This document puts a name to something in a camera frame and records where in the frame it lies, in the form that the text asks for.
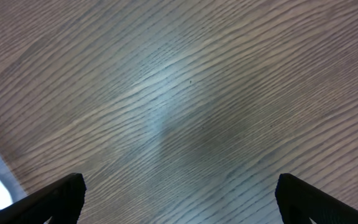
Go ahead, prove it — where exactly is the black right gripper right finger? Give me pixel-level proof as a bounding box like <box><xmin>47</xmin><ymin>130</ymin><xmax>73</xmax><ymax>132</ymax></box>
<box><xmin>275</xmin><ymin>173</ymin><xmax>358</xmax><ymax>224</ymax></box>

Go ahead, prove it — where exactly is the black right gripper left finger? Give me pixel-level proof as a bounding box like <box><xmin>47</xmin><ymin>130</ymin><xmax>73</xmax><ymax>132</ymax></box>
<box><xmin>0</xmin><ymin>173</ymin><xmax>86</xmax><ymax>224</ymax></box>

